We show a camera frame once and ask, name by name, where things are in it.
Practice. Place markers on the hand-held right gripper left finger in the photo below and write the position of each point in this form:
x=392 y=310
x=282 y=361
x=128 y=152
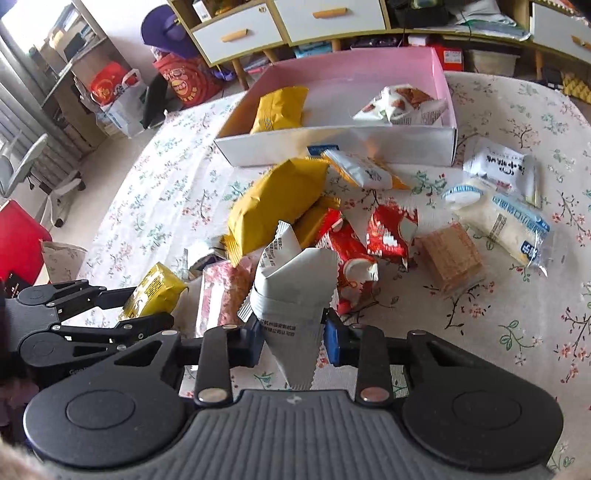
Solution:
x=253 y=344

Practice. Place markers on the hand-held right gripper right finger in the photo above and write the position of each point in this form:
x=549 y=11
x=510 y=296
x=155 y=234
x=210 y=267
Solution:
x=333 y=341

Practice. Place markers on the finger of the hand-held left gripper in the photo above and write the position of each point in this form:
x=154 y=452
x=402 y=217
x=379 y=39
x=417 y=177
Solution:
x=92 y=337
x=69 y=295

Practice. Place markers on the silver white snack packet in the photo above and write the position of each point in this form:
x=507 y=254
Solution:
x=291 y=295

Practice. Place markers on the small yellow printed packet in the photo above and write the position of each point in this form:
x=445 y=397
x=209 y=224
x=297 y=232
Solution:
x=154 y=288

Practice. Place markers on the red white candy packet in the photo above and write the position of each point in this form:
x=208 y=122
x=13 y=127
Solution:
x=353 y=263
x=390 y=230

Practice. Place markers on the long gold snack packet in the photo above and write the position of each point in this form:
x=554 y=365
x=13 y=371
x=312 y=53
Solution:
x=318 y=219

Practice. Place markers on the clear wafer biscuit packet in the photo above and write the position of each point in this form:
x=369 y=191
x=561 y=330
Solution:
x=452 y=258

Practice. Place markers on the large yellow snack packet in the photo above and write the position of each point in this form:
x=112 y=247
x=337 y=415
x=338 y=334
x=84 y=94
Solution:
x=277 y=198

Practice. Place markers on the pink cardboard box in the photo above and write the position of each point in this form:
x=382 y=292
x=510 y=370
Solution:
x=332 y=143

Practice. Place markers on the clear bread packet blue label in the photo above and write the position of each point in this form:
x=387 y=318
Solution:
x=503 y=224

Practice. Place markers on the nut mix snack packet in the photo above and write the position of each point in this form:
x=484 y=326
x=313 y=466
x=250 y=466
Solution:
x=397 y=106

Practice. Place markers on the pink patterned snack packet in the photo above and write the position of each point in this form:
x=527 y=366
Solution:
x=221 y=295

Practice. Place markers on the dark silver small packet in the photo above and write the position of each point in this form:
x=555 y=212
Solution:
x=205 y=261

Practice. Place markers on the grey office chair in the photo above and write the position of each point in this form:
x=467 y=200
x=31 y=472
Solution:
x=27 y=170

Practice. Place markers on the white orange cracker packet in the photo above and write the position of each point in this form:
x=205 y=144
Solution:
x=364 y=170

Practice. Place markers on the floral tablecloth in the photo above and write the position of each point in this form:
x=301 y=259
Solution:
x=508 y=314

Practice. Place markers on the white red shopping bag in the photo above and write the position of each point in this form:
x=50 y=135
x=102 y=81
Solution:
x=117 y=99

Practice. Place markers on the wooden shelf unit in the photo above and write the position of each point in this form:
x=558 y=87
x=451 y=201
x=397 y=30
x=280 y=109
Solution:
x=69 y=55

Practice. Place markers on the white packet black script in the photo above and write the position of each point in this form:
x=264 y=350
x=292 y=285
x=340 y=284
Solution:
x=501 y=166

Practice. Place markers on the red printed bag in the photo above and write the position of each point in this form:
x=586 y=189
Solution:
x=184 y=81

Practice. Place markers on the purple bag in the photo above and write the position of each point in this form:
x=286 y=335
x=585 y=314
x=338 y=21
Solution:
x=166 y=32

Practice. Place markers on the clear storage box blue lid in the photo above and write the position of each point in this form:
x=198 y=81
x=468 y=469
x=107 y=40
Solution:
x=316 y=48

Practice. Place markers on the white cabinet drawer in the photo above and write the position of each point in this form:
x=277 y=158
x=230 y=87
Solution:
x=561 y=25
x=330 y=18
x=238 y=41

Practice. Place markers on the wooden cabinet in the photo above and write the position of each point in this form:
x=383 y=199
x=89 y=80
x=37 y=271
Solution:
x=415 y=34

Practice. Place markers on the clear plastic storage box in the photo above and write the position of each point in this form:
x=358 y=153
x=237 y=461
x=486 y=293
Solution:
x=489 y=60

